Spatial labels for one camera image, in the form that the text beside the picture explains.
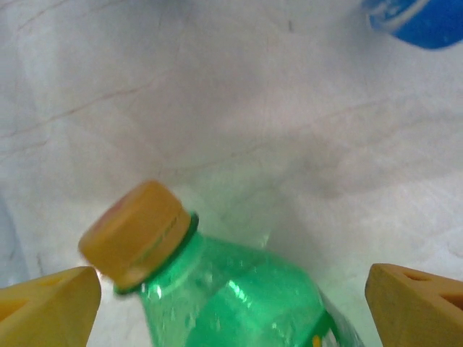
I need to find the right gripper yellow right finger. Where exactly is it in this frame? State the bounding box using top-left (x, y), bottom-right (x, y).
top-left (364, 262), bottom-right (463, 347)

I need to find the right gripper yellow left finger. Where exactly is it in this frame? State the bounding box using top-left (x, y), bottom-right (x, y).
top-left (0, 266), bottom-right (103, 347)

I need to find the green bottle yellow cap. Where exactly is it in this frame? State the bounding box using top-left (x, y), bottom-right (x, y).
top-left (77, 179), bottom-right (366, 347)

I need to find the dark blue label clear bottle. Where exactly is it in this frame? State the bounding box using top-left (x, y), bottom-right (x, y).
top-left (364, 0), bottom-right (463, 51)

